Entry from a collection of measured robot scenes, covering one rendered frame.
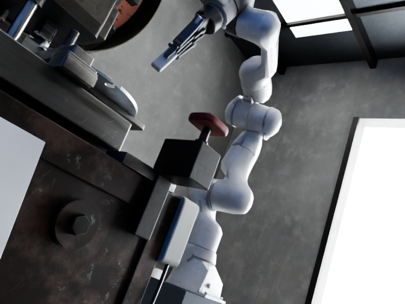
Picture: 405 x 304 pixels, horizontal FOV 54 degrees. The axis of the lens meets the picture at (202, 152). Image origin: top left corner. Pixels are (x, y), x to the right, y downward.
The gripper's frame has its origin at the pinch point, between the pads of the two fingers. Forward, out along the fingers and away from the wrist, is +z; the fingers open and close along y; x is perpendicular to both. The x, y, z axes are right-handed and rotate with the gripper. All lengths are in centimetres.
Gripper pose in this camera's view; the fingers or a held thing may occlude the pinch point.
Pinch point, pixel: (164, 60)
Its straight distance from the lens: 107.3
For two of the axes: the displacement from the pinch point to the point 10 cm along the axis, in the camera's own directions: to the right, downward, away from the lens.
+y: -1.9, 3.0, 9.4
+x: -7.5, -6.6, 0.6
